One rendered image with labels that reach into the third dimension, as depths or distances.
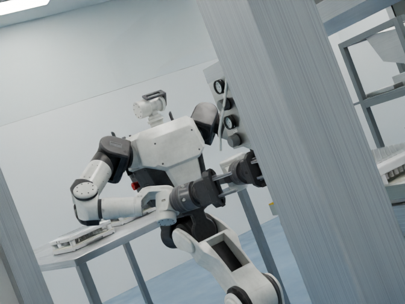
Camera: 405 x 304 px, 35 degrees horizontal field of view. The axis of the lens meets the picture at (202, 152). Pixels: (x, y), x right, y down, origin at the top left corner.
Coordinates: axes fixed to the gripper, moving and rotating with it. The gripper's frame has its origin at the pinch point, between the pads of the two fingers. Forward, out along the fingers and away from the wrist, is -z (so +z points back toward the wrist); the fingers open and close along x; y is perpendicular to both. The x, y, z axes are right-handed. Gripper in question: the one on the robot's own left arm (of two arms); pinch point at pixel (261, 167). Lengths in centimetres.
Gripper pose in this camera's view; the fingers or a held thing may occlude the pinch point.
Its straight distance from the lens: 206.3
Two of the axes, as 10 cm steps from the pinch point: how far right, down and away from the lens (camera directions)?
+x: 3.6, 9.3, 0.3
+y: -8.6, 3.5, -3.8
